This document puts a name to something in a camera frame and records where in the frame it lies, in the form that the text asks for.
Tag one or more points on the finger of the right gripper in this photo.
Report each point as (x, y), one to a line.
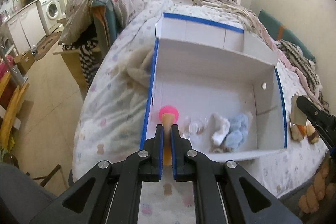
(321, 120)

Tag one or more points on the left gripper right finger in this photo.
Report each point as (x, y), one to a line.
(177, 153)

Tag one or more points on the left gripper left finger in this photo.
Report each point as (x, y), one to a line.
(157, 154)

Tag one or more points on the pink ice cream toy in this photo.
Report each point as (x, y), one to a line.
(168, 115)

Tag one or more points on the right hand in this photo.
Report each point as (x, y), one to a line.
(322, 188)

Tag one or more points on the clear plastic bag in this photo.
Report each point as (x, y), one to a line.
(193, 126)

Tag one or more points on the orange plush toy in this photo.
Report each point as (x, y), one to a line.
(299, 132)

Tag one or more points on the white fluffy sock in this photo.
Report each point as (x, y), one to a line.
(221, 129)

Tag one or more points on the floral white bed quilt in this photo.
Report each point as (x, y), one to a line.
(112, 118)

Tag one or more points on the striped knit blanket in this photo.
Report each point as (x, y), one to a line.
(297, 59)

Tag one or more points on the light blue fluffy cloth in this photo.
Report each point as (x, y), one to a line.
(238, 132)

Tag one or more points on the white box blue-taped edges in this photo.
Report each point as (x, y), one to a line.
(202, 67)

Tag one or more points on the teal cushion orange stripe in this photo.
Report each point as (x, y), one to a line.
(279, 32)

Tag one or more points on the black white patterned cloth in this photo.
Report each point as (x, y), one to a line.
(89, 64)

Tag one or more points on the yellow wooden chair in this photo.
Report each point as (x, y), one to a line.
(9, 120)

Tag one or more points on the cardboard box on floor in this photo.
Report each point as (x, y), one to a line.
(24, 61)

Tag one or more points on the white kitchen cabinet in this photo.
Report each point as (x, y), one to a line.
(26, 28)

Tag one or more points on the white washing machine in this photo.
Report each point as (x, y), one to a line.
(49, 12)

